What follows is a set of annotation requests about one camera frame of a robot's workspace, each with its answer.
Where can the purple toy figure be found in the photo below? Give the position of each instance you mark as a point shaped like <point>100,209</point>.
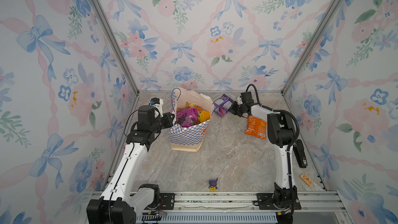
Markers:
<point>213,184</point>

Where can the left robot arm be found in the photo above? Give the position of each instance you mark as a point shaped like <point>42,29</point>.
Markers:
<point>124,168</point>

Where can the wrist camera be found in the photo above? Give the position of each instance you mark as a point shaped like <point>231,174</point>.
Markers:
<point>245,98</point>
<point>148,114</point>

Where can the yellow mango candy bag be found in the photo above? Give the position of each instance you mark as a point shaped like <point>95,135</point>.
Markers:
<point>203,116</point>

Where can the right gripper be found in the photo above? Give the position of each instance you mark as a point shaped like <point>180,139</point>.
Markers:
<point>231,109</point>

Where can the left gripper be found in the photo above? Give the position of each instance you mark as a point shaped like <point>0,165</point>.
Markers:
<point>168,121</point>

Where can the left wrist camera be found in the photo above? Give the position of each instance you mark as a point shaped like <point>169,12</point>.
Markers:
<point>148,114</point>

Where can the Fox's fruits candy bag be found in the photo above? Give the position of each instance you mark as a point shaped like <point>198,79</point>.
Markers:
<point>191,105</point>

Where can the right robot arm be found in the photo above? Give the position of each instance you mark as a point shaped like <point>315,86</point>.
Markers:
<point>282,131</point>

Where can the purple grape candy bag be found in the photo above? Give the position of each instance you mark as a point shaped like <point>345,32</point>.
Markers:
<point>187,118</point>

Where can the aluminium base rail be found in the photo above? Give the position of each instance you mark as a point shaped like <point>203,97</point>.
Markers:
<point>211,207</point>

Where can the orange corn chips bag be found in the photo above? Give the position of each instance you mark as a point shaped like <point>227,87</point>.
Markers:
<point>256,127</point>

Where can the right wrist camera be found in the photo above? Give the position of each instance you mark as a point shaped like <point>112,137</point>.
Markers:
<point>245,98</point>

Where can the small purple snack packet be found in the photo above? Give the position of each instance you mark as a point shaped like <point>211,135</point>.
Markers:
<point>222,105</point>

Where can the blue checkered paper bag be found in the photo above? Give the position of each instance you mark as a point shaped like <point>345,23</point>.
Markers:
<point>189,139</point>

